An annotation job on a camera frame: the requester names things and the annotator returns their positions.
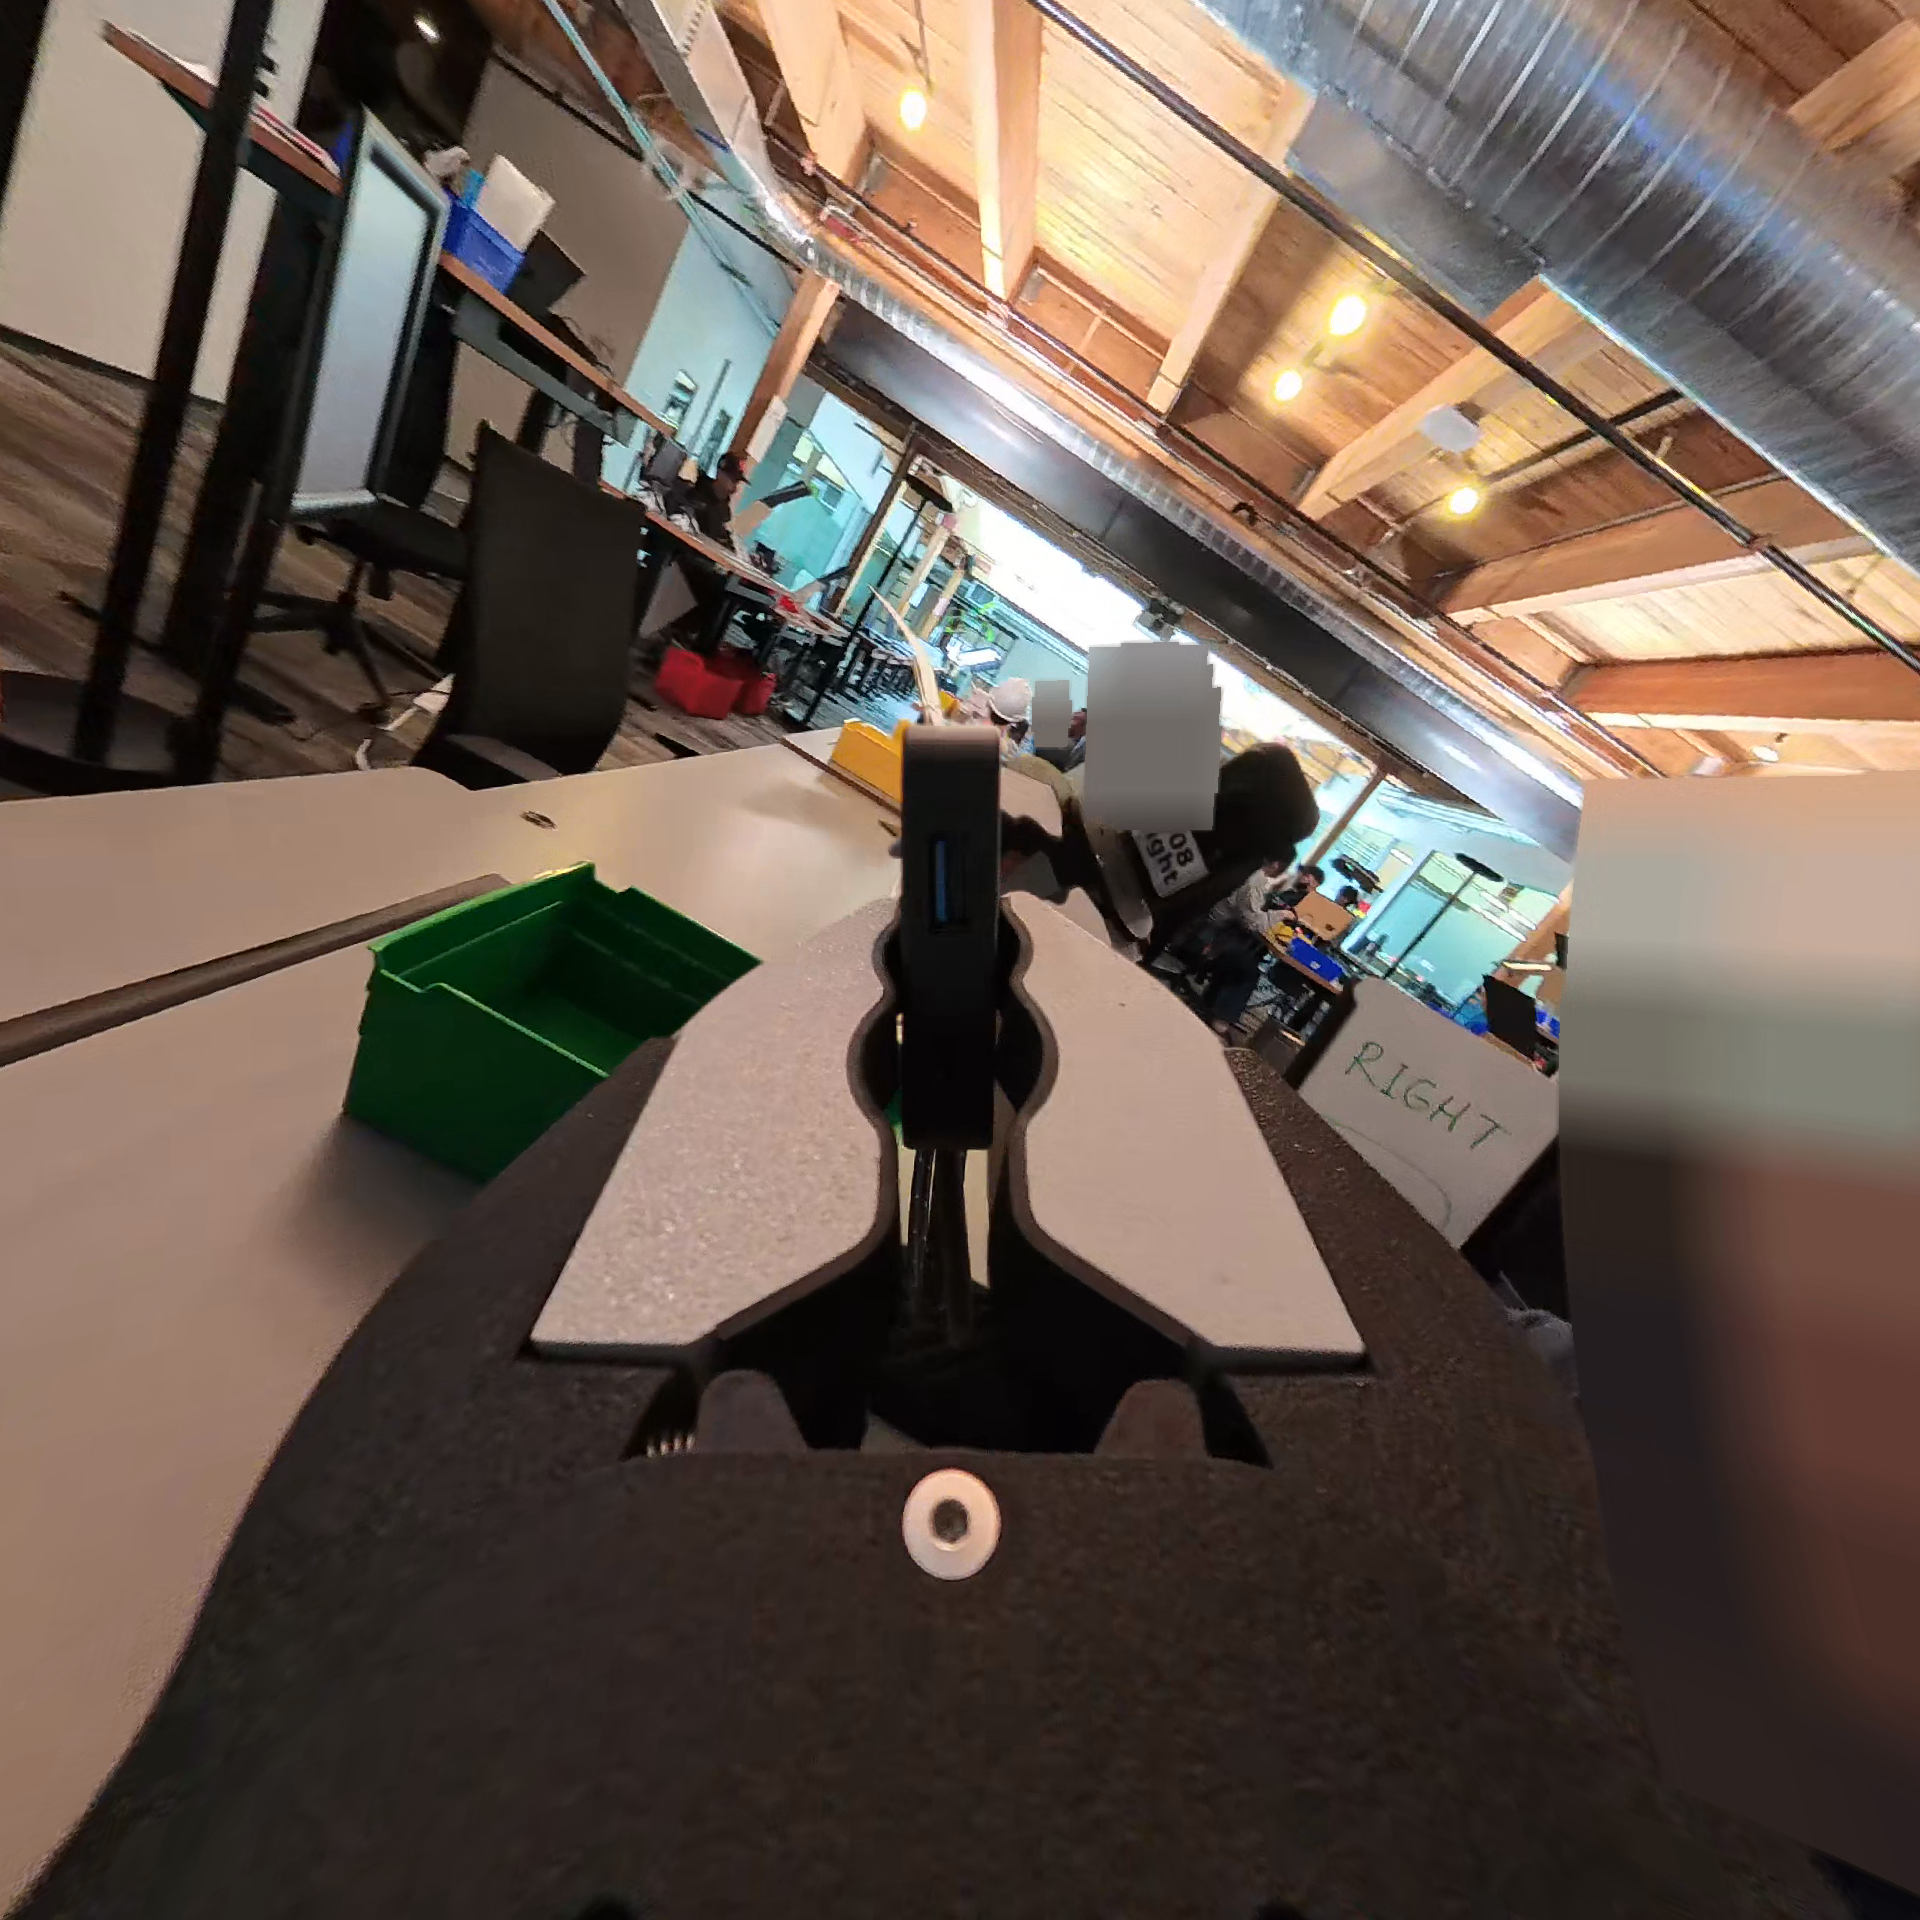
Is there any green plastic bin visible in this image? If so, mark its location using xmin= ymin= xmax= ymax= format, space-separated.
xmin=342 ymin=861 xmax=764 ymax=1183

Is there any black swivel office chair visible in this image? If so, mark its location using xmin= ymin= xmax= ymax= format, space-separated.
xmin=246 ymin=496 xmax=465 ymax=706

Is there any white box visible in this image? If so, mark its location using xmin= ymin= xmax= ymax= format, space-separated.
xmin=471 ymin=152 xmax=557 ymax=250

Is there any black USB hub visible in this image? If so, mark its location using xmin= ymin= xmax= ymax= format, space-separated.
xmin=896 ymin=725 xmax=1004 ymax=1151

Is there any white handwritten sign board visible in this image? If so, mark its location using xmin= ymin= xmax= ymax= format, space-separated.
xmin=1295 ymin=982 xmax=1561 ymax=1251

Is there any blue plastic crate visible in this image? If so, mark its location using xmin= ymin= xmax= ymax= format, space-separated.
xmin=441 ymin=195 xmax=528 ymax=291

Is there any long wooden desk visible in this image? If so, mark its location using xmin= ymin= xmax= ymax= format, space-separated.
xmin=435 ymin=247 xmax=841 ymax=662

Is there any round spiral metal duct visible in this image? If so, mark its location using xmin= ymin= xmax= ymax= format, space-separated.
xmin=1199 ymin=0 xmax=1920 ymax=571

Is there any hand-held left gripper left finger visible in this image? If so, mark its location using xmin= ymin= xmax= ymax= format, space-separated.
xmin=528 ymin=895 xmax=904 ymax=1374

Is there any framed screen on stand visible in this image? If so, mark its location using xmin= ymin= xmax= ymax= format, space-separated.
xmin=287 ymin=107 xmax=453 ymax=519

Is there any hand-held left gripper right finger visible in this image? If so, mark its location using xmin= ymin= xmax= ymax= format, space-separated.
xmin=997 ymin=895 xmax=1369 ymax=1375

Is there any black framed wooden desk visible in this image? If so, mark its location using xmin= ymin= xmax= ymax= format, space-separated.
xmin=0 ymin=0 xmax=355 ymax=768

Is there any black high-back chair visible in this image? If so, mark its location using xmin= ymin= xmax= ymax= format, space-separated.
xmin=412 ymin=423 xmax=648 ymax=789

